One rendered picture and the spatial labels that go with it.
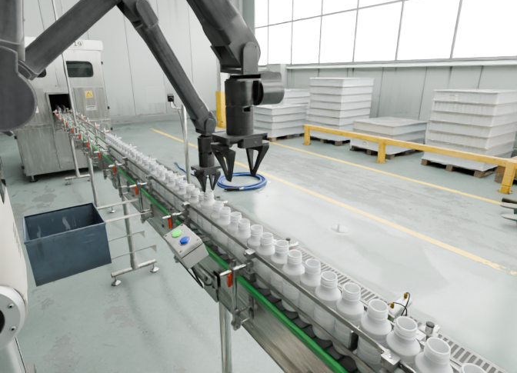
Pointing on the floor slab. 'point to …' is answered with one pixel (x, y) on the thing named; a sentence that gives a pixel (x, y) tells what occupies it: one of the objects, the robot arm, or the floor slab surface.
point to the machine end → (48, 142)
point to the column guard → (220, 109)
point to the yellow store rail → (425, 151)
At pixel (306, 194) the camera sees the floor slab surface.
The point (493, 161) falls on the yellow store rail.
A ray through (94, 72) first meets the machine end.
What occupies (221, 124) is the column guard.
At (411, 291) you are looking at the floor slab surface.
